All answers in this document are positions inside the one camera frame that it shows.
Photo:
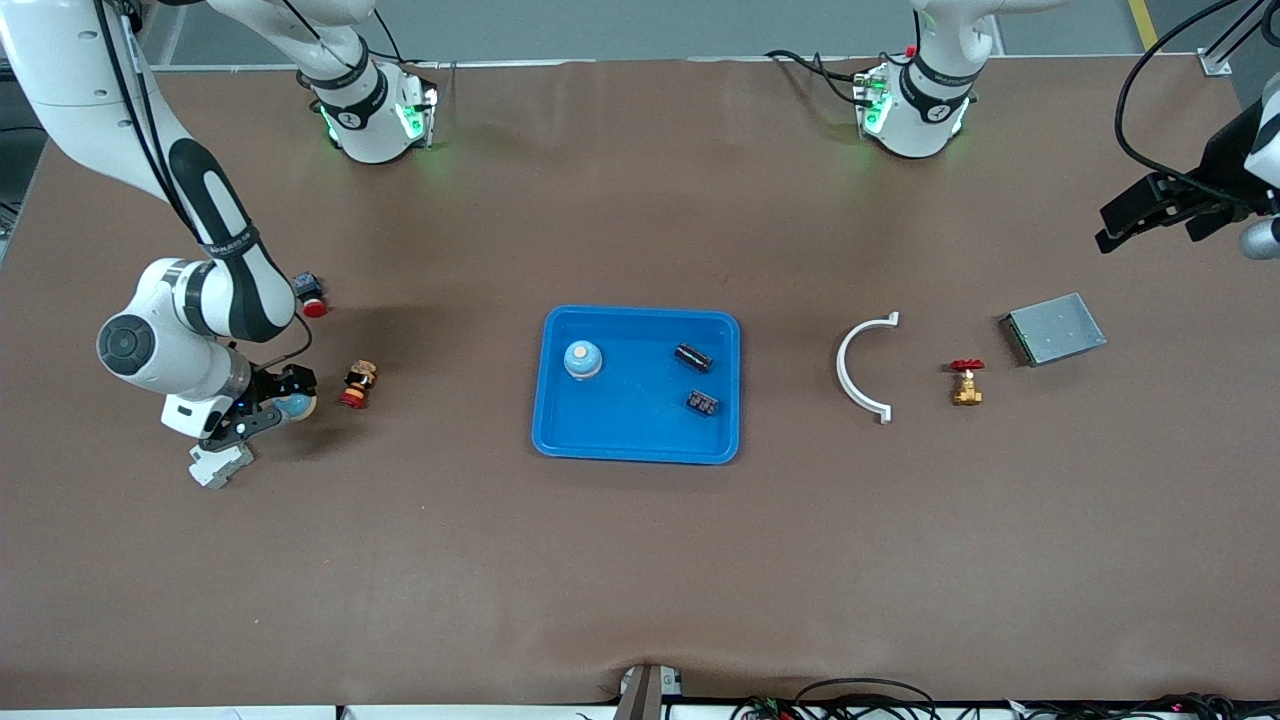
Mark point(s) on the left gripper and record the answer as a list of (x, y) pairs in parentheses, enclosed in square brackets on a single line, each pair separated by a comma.
[(1221, 160)]

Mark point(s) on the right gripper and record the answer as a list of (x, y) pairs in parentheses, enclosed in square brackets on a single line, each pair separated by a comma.
[(268, 384)]

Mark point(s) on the light blue dome bell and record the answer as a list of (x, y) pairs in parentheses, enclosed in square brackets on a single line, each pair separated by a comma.
[(583, 360), (300, 407)]

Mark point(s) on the brown electrolytic capacitor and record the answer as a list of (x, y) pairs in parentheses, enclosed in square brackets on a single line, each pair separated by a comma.
[(692, 359)]

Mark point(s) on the black electrolytic capacitor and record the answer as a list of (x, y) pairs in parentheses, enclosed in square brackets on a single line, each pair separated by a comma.
[(702, 403)]

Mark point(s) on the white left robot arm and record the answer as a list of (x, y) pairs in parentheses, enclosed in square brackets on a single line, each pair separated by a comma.
[(920, 110)]

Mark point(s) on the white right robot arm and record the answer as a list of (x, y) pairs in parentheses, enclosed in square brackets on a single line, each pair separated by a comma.
[(70, 70)]

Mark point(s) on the blue plastic tray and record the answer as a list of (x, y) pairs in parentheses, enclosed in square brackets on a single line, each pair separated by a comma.
[(640, 430)]

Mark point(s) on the black red emergency stop button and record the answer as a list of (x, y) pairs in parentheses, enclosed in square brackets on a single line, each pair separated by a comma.
[(314, 300)]

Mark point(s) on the white circuit breaker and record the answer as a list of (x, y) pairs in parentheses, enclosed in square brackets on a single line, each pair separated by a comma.
[(222, 466)]

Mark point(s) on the silver metal power supply box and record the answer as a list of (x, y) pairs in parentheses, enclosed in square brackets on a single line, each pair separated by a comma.
[(1055, 330)]

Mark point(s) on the white curved pipe clamp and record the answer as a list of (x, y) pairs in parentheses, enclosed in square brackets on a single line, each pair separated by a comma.
[(841, 370)]

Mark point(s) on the brown paper table cover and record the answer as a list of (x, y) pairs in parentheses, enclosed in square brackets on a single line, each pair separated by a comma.
[(640, 560)]

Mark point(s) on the red yellow push button switch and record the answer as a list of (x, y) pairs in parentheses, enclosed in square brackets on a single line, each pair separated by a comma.
[(358, 385)]

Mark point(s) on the aluminium frame profile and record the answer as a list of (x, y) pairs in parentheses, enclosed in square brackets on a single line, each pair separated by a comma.
[(1215, 62)]

